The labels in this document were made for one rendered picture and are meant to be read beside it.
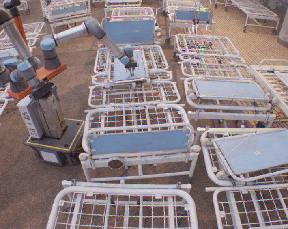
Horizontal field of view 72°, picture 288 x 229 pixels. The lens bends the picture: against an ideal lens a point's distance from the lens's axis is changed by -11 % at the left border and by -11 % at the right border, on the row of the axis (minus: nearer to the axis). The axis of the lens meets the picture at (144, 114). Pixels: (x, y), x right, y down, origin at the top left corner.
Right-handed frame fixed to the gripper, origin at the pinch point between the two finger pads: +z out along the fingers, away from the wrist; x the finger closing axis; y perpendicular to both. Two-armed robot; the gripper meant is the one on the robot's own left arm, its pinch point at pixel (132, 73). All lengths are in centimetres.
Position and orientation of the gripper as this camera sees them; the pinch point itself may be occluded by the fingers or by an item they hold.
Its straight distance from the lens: 236.8
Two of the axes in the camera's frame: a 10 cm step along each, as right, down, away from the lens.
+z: 0.8, 7.6, 6.5
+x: -9.9, 1.0, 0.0
